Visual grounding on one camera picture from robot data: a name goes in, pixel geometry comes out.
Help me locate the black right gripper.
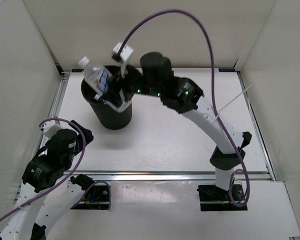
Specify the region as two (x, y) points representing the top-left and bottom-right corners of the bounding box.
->
(102, 58), (164, 108)

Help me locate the clear water bottle orange label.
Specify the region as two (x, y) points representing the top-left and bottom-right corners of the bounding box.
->
(78, 56), (112, 97)

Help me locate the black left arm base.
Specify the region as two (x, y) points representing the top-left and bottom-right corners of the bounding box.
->
(68, 174), (111, 211)

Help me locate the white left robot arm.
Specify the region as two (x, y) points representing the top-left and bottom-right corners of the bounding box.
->
(0, 117), (95, 240)

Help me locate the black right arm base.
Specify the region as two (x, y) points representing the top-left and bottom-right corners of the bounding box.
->
(197, 184), (248, 212)

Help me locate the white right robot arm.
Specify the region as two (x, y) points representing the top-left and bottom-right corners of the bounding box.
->
(104, 50), (252, 200)

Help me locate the black ribbed plastic bin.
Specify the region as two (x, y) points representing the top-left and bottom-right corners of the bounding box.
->
(81, 77), (132, 130)

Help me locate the aluminium table frame rail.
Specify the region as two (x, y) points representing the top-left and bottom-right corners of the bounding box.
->
(4, 69), (300, 240)

